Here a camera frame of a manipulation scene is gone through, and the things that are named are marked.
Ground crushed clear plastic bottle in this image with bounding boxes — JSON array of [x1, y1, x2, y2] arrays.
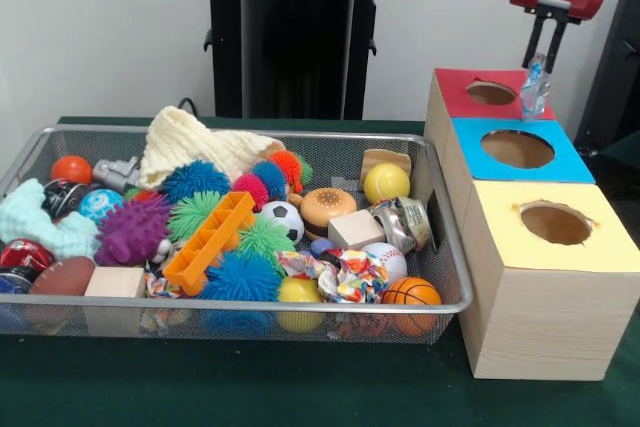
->
[[519, 53, 553, 123]]

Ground orange toy brick round studs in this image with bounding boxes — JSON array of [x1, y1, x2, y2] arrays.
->
[[162, 191, 256, 297]]

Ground wooden box three holes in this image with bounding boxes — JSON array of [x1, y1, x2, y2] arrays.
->
[[425, 69, 640, 382]]

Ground clear shallow mesh bin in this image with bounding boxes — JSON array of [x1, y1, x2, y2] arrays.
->
[[0, 123, 474, 346]]

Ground yellow green ball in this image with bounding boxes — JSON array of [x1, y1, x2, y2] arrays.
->
[[363, 163, 412, 206]]

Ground small orange basketball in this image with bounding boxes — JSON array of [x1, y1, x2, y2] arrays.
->
[[382, 277, 443, 338]]

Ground small black white soccer ball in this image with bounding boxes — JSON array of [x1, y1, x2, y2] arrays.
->
[[260, 201, 305, 246]]

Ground green spiky ball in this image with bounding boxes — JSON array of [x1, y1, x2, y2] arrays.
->
[[166, 191, 226, 243], [236, 215, 296, 264]]

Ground cream knitted cloth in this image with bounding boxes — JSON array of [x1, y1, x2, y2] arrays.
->
[[137, 106, 286, 191]]

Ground blue spiky ball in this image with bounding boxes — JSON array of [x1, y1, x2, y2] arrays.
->
[[198, 251, 286, 305]]

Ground dark green table cloth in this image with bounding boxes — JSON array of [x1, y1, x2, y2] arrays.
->
[[0, 115, 640, 427]]

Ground purple spiky ball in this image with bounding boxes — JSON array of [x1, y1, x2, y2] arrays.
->
[[94, 193, 173, 268]]

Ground red orange ball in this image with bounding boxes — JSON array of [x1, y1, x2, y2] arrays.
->
[[51, 155, 94, 187]]

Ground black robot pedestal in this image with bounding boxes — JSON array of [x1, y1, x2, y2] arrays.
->
[[193, 0, 403, 120]]

